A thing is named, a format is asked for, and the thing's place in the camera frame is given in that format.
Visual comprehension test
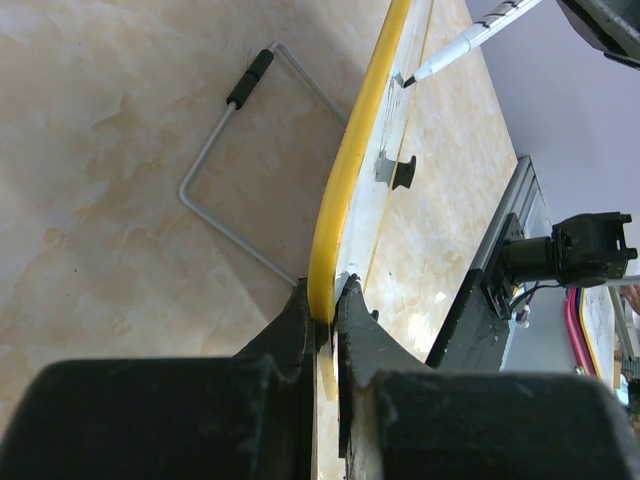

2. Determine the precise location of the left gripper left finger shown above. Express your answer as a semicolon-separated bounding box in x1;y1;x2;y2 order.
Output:
1;283;315;479

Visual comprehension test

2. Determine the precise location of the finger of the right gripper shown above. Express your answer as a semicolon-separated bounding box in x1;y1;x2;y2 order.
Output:
558;0;639;70

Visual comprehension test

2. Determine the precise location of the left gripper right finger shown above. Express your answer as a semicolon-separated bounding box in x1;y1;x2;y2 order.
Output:
337;276;639;479

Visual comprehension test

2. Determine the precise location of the yellow framed whiteboard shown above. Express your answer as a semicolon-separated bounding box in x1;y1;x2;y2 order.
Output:
307;1;472;403

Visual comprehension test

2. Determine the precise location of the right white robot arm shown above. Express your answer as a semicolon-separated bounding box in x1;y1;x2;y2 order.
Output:
500;1;639;288

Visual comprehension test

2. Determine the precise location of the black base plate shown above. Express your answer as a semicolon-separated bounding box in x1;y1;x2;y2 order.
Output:
426;213;524;373

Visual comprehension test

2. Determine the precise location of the aluminium frame rail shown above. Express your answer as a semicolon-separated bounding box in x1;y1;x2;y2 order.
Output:
470;155;552;269

